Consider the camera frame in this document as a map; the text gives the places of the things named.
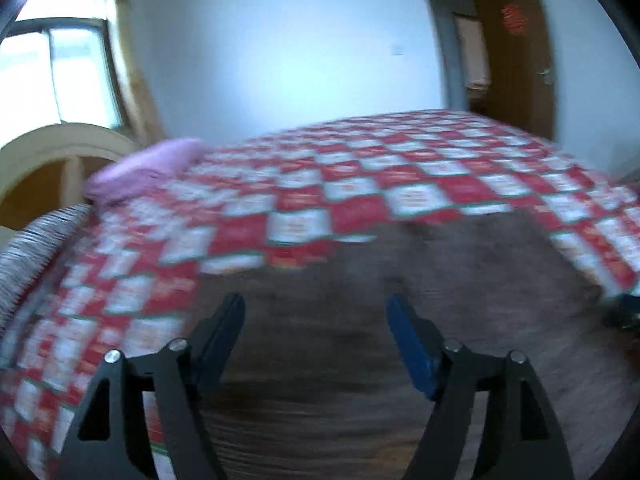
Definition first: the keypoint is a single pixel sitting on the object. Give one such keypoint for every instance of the brown wooden door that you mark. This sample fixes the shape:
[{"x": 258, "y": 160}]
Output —
[{"x": 520, "y": 70}]

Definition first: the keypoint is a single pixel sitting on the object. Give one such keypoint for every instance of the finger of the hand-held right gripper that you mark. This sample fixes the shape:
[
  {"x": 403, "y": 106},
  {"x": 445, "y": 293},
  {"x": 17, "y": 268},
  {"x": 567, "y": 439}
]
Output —
[{"x": 624, "y": 312}]

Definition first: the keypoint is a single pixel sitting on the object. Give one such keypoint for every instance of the white wall switch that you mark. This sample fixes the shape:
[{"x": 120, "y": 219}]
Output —
[{"x": 397, "y": 49}]

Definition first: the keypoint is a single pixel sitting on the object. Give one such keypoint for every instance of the red door decoration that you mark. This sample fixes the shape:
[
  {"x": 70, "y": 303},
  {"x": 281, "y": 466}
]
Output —
[{"x": 516, "y": 19}]

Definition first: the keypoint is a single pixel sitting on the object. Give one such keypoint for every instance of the grey door frame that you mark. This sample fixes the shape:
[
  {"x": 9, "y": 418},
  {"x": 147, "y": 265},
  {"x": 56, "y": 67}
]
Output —
[{"x": 442, "y": 35}]

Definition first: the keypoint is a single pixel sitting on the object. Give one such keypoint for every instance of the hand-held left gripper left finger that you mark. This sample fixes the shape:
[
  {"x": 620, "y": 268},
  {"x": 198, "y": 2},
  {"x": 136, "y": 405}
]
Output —
[{"x": 222, "y": 347}]

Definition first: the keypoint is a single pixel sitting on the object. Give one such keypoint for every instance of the yellow curtain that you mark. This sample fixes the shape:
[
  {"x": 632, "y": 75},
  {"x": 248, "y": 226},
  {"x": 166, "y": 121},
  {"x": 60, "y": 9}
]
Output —
[{"x": 132, "y": 80}]

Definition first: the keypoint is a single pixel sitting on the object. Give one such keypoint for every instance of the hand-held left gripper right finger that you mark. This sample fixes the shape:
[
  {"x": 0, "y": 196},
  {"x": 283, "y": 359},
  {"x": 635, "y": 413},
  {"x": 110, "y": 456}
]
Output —
[{"x": 410, "y": 342}]

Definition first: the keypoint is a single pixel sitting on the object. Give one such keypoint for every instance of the striped pillow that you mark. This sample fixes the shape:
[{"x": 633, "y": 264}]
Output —
[{"x": 35, "y": 250}]

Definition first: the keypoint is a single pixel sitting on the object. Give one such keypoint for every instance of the cream wooden headboard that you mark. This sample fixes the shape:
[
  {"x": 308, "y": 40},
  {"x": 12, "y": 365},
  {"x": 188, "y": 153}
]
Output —
[{"x": 50, "y": 140}]

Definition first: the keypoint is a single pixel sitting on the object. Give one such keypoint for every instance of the red checkered printed blanket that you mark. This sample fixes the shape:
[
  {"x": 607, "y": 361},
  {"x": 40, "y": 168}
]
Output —
[{"x": 350, "y": 180}]

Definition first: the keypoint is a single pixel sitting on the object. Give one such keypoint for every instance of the brown knit garment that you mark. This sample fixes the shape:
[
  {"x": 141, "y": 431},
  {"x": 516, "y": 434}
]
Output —
[{"x": 325, "y": 310}]

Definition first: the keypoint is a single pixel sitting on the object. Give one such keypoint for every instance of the window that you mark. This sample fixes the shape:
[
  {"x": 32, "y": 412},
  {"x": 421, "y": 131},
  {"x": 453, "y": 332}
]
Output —
[{"x": 75, "y": 70}]

